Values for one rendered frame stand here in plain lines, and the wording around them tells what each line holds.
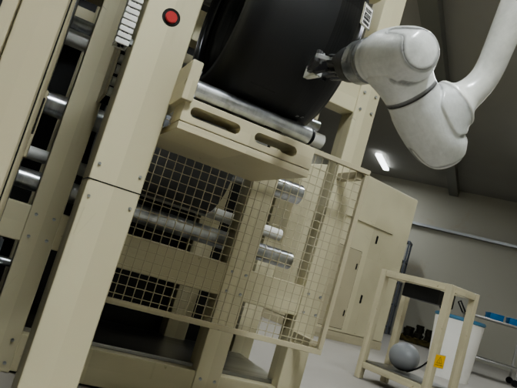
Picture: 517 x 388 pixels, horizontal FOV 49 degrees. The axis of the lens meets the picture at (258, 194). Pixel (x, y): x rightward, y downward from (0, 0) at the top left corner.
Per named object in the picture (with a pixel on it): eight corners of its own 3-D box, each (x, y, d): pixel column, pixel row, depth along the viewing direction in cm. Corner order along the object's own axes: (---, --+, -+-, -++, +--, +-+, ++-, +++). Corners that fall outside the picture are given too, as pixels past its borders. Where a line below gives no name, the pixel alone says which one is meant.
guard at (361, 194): (70, 294, 169) (142, 78, 178) (69, 292, 170) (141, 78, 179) (321, 355, 202) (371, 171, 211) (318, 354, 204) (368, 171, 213)
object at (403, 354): (422, 406, 359) (452, 284, 369) (353, 376, 407) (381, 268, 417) (452, 410, 380) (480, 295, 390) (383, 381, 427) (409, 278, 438)
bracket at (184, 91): (181, 97, 129) (193, 58, 130) (144, 119, 165) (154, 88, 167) (194, 103, 130) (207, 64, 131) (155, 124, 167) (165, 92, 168)
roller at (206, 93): (188, 83, 139) (185, 98, 137) (195, 74, 135) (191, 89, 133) (307, 133, 152) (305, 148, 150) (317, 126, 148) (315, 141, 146)
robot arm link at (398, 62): (340, 51, 107) (372, 110, 110) (387, 40, 92) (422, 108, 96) (381, 21, 109) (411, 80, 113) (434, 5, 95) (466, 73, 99)
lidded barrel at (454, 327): (418, 370, 603) (433, 309, 611) (422, 367, 654) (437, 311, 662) (471, 388, 581) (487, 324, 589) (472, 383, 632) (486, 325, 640)
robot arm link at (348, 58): (362, 28, 108) (346, 32, 113) (347, 73, 108) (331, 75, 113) (399, 47, 111) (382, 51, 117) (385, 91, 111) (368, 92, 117)
